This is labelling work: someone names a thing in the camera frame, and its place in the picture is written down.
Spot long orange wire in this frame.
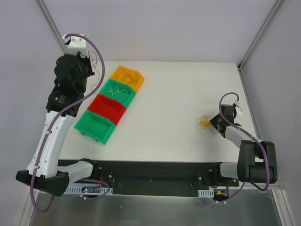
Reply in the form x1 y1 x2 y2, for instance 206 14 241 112
87 50 101 104

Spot yellow orange wires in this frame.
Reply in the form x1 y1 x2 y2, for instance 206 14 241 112
194 110 216 137

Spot dark wire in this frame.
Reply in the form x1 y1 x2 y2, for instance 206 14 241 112
121 73 139 85

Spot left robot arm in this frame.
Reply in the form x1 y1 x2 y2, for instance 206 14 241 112
16 50 100 197

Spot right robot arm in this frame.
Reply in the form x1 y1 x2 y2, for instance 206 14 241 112
210 104 277 186

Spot upper green plastic bin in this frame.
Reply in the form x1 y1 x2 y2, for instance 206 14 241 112
99 79 136 108

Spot green plastic bin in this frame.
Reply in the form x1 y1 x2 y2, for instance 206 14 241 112
99 79 136 108
74 110 116 145

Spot orange plastic bin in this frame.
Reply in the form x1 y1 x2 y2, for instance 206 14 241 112
110 65 145 92

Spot red plastic bin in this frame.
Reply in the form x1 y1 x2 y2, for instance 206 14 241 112
87 94 126 125

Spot lower green plastic bin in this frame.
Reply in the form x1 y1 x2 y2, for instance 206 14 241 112
74 110 116 145

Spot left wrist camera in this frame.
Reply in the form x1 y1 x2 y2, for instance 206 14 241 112
62 34 88 58

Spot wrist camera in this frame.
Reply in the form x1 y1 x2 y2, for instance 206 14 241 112
234 100 243 116
62 34 88 58

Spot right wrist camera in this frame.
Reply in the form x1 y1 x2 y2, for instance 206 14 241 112
234 100 243 116

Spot left aluminium frame post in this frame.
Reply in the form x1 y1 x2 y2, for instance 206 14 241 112
36 0 69 64

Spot aluminium frame post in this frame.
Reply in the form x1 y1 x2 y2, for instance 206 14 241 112
238 0 285 72
36 0 69 64

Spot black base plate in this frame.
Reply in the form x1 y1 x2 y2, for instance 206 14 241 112
57 159 240 197

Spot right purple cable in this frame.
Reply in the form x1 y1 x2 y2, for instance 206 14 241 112
199 92 271 207

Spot right white cable duct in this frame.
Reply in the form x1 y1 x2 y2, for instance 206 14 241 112
198 189 214 198

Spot white cable duct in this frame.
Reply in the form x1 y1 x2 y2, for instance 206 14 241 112
198 189 214 198
64 185 113 195

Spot right aluminium frame post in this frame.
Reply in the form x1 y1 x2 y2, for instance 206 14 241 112
238 0 285 72

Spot left white cable duct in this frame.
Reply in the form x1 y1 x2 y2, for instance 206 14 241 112
64 185 113 195

